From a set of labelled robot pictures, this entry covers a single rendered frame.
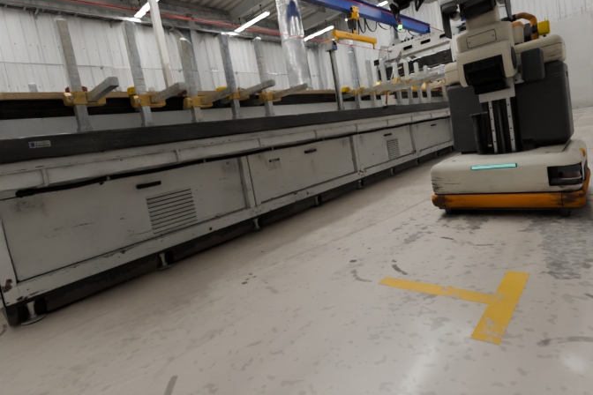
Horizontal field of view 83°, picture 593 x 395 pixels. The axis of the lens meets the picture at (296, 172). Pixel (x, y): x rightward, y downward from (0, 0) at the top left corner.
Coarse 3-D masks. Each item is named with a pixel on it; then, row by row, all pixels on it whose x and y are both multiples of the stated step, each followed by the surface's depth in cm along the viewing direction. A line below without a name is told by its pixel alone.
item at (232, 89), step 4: (224, 88) 153; (228, 88) 151; (232, 88) 150; (216, 92) 158; (220, 92) 156; (224, 92) 154; (228, 92) 152; (232, 92) 150; (236, 92) 152; (208, 96) 162; (212, 96) 161; (216, 96) 158; (220, 96) 156; (224, 96) 157; (204, 100) 165; (208, 100) 163; (212, 100) 161; (216, 100) 163; (184, 108) 179; (188, 108) 177
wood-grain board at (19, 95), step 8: (0, 96) 128; (8, 96) 130; (16, 96) 131; (24, 96) 133; (32, 96) 135; (40, 96) 137; (48, 96) 139; (56, 96) 141; (112, 96) 157; (120, 96) 159; (128, 96) 162; (176, 96) 181
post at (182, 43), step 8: (184, 40) 164; (184, 48) 164; (184, 56) 164; (184, 64) 164; (184, 72) 165; (192, 72) 166; (184, 80) 166; (192, 80) 166; (192, 88) 166; (192, 96) 165; (192, 112) 167; (200, 112) 168
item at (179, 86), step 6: (174, 84) 134; (180, 84) 132; (162, 90) 141; (168, 90) 138; (174, 90) 135; (180, 90) 134; (150, 96) 149; (156, 96) 145; (162, 96) 142; (168, 96) 141; (156, 102) 150; (138, 108) 159
